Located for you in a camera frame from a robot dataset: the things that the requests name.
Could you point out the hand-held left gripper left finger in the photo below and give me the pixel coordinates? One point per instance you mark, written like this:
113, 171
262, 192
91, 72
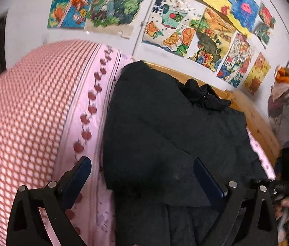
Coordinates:
79, 176

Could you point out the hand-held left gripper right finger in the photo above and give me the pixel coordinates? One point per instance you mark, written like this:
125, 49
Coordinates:
207, 178

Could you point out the black jacket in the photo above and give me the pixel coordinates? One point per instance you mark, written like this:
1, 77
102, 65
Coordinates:
159, 133

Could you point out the plastic bag of clothes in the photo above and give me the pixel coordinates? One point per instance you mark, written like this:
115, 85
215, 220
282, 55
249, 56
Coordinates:
287, 112

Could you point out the red checked bed sheet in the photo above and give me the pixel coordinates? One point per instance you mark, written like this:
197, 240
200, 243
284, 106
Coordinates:
31, 107

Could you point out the yellow chick drawing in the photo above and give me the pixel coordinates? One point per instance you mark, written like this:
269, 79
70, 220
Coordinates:
257, 74

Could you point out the pagoda calendar drawing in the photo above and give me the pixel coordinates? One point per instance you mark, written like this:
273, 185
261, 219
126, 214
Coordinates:
236, 59

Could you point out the orange field landscape drawing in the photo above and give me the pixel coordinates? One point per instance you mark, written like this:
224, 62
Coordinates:
213, 38

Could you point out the red-haired boy drawing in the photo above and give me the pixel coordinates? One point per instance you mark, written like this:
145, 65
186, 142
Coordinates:
266, 23

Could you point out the fruit juice drawing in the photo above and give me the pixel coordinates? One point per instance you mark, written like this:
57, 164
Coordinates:
170, 25

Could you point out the group of children's drawings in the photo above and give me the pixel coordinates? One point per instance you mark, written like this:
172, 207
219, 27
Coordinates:
144, 20

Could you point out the orange-haired girl drawing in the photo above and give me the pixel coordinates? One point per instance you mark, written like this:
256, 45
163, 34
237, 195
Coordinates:
67, 5

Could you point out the blue sea fish drawing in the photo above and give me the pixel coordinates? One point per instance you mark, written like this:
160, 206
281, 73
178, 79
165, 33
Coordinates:
236, 2

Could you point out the blond child drawing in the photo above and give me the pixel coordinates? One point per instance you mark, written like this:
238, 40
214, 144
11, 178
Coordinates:
113, 5

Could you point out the wooden bed frame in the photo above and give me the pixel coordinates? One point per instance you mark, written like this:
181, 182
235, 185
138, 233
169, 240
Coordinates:
257, 117

